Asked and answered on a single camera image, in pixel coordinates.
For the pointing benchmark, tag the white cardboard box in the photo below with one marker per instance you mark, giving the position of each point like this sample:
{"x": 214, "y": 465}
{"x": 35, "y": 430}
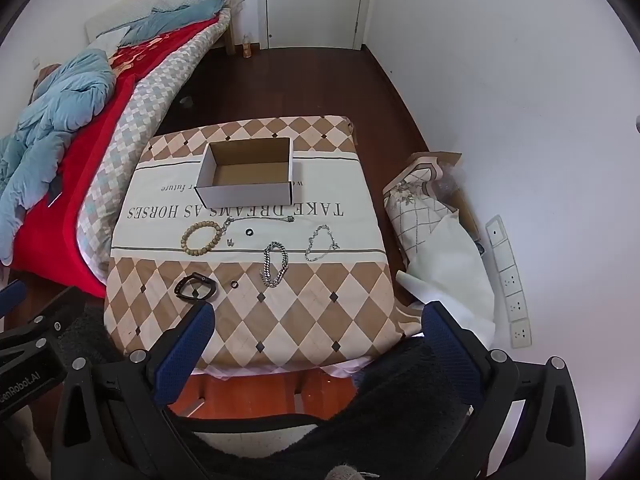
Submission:
{"x": 245, "y": 197}

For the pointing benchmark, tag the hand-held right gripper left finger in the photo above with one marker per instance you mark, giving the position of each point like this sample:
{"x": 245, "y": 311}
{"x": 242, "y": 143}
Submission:
{"x": 184, "y": 356}

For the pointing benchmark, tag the plastic drink bottle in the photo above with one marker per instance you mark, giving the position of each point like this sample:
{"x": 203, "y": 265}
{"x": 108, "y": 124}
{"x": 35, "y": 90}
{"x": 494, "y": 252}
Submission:
{"x": 247, "y": 47}

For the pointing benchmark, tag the grid-patterned folded cloth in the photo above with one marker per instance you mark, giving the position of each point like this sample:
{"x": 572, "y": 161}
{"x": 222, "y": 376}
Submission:
{"x": 415, "y": 210}

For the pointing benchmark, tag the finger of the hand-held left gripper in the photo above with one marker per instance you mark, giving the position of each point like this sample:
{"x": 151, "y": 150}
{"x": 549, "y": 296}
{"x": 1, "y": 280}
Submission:
{"x": 12, "y": 296}
{"x": 47, "y": 322}

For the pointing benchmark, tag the light blue quilt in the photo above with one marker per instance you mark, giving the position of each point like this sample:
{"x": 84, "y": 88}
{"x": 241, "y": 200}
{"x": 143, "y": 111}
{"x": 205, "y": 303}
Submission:
{"x": 60, "y": 120}

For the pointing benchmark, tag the black smart band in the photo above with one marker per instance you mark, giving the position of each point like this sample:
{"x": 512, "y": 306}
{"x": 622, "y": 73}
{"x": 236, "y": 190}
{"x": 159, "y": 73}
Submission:
{"x": 212, "y": 290}

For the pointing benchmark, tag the checked bedsheet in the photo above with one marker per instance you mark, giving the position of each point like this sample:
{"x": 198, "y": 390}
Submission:
{"x": 150, "y": 95}

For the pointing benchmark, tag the white power strip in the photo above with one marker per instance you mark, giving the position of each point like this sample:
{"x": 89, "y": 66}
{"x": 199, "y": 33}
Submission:
{"x": 510, "y": 280}

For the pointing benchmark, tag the white door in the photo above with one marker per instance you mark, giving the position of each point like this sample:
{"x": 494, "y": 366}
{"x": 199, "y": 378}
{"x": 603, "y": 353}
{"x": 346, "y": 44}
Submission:
{"x": 315, "y": 0}

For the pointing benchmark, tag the teal blue blanket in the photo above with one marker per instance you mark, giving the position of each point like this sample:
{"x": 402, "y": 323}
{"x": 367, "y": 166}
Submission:
{"x": 170, "y": 17}

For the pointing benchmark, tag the diamond-patterned tablecloth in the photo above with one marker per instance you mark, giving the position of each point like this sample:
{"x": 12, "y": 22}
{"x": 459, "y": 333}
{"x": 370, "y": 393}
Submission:
{"x": 300, "y": 305}

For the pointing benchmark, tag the white pillow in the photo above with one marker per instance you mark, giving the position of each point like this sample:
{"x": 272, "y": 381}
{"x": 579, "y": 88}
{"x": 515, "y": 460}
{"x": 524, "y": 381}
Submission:
{"x": 111, "y": 39}

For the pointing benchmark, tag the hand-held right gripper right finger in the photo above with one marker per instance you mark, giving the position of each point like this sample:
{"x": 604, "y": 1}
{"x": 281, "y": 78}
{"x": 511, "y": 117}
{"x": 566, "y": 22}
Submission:
{"x": 450, "y": 355}

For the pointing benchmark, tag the white cloth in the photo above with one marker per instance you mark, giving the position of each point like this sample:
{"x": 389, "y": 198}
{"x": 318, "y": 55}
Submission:
{"x": 450, "y": 270}

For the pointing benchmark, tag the black fleece garment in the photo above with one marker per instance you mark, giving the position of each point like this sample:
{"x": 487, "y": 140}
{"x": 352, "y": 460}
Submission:
{"x": 390, "y": 410}

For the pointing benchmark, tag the red blanket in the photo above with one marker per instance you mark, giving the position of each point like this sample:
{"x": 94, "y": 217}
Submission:
{"x": 95, "y": 150}

